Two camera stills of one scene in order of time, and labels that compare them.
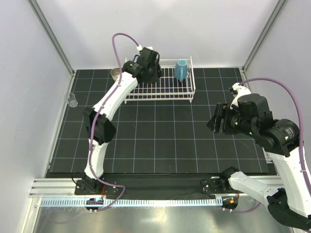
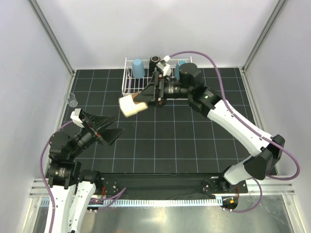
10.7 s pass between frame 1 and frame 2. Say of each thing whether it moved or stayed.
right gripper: moved
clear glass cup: stayed
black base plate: stayed
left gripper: moved
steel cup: moved
